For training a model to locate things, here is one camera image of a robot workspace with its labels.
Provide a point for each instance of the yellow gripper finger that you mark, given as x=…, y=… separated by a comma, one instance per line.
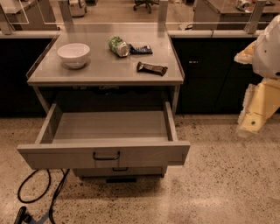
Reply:
x=246, y=55
x=260, y=103

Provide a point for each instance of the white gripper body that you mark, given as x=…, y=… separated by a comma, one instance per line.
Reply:
x=268, y=57

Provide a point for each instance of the dark chocolate rxbar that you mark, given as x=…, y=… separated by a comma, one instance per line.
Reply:
x=151, y=69

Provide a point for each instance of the grey drawer cabinet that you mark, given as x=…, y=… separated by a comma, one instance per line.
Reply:
x=108, y=82

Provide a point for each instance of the lower drawer front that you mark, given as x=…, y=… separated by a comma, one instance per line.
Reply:
x=132, y=171

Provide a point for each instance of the open top drawer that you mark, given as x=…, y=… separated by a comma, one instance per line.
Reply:
x=68, y=140

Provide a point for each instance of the silver appliance in background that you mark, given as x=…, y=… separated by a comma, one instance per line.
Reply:
x=242, y=5

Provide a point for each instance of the blue snack bar wrapper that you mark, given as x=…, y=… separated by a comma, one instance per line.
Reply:
x=140, y=50

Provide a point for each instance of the black office chair base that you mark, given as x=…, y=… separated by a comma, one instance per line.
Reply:
x=147, y=3

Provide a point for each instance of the white ceramic bowl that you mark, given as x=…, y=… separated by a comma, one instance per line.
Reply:
x=74, y=55

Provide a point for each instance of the black plug on floor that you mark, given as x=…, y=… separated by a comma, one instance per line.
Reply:
x=22, y=216

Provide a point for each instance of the black lower drawer handle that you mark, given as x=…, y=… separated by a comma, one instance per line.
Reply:
x=119, y=169

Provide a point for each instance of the black drawer handle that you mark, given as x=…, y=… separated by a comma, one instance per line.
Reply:
x=119, y=169
x=95, y=157

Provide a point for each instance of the black top drawer handle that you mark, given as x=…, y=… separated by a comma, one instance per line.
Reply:
x=95, y=157

